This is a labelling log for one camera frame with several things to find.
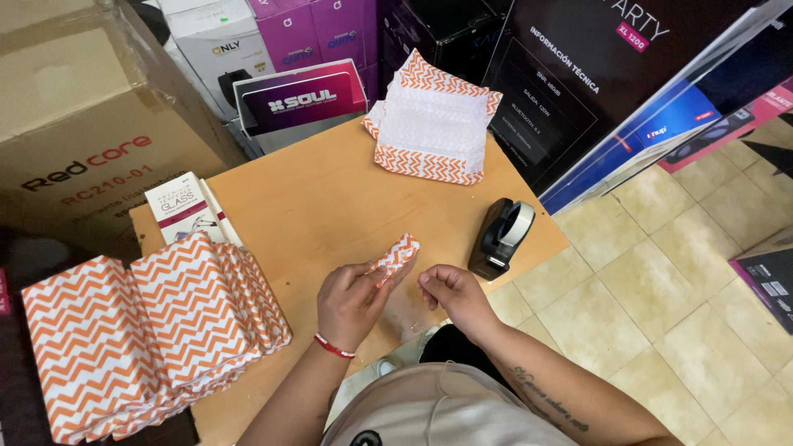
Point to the person's left hand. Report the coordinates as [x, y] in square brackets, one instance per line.
[344, 303]

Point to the person's right hand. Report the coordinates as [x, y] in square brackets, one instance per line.
[461, 297]

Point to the small orange zigzag item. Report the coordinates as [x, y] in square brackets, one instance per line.
[396, 255]

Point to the black trousers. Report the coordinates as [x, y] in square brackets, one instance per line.
[455, 350]

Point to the black tape dispenser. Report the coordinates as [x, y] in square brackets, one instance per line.
[489, 248]

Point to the white shoe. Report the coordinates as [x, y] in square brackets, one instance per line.
[385, 367]

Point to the clear tape roll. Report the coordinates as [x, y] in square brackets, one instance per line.
[519, 223]

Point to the beige shirt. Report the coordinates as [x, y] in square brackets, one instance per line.
[452, 415]

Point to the white tempered glass box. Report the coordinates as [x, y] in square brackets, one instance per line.
[223, 217]
[183, 207]

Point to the folded orange zigzag wrapping paper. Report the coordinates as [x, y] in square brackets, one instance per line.
[430, 121]

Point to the purple white display box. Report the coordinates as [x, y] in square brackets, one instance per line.
[300, 105]

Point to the stack of orange zigzag packets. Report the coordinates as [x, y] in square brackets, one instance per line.
[142, 334]

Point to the large black speaker box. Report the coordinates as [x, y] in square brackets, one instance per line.
[570, 80]

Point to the black glossy box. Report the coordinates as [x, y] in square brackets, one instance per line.
[440, 28]

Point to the blue white speaker box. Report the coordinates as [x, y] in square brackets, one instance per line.
[669, 124]

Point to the purple product box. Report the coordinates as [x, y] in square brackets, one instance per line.
[286, 31]
[344, 28]

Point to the white product box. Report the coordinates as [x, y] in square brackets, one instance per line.
[210, 37]

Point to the dark box with purple edge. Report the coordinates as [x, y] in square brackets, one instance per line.
[768, 279]

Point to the large brown cardboard box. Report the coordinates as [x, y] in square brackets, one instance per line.
[87, 111]

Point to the pink speaker box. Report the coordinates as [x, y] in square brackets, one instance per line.
[743, 121]

